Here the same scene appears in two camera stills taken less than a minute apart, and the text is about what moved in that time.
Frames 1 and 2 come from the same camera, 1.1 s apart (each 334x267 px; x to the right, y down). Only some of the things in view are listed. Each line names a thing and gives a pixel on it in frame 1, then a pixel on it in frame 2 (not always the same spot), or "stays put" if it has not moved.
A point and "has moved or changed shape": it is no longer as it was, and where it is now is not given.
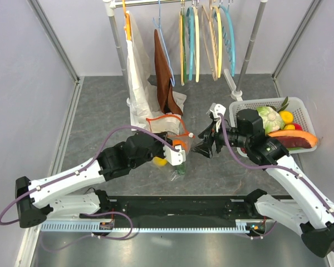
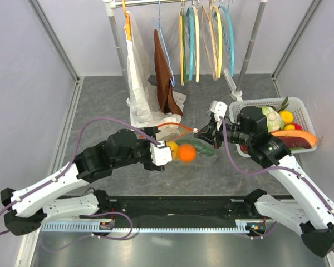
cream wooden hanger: (196, 43) stays put
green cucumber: (180, 169) has moved or changed shape
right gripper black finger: (206, 132) stays put
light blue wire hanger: (157, 21) stays put
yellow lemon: (160, 162) has moved or changed shape
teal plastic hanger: (190, 17) stays put
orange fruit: (184, 146) has moved or changed shape
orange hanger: (127, 26) stays put
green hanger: (185, 75) stays put
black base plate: (176, 208) stays put
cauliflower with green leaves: (271, 119) stays put
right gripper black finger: (205, 148) → (209, 136)
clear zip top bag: (173, 127) has moved or changed shape
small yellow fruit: (287, 117) stays put
